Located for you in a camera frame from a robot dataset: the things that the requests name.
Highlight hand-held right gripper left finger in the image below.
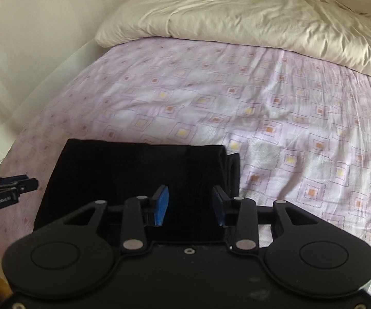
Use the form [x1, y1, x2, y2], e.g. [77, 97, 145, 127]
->
[63, 184, 170, 253]

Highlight black pants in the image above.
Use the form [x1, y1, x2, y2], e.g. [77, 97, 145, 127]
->
[34, 138, 241, 243]

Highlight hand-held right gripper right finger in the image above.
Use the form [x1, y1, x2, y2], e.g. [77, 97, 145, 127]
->
[212, 185, 318, 252]

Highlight cream duvet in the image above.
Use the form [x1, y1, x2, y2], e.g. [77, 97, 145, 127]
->
[94, 0, 371, 86]

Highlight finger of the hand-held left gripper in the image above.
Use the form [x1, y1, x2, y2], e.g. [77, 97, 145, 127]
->
[0, 178, 39, 198]
[0, 174, 29, 188]

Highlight pink patterned bed sheet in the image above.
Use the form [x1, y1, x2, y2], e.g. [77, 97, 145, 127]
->
[0, 35, 371, 309]

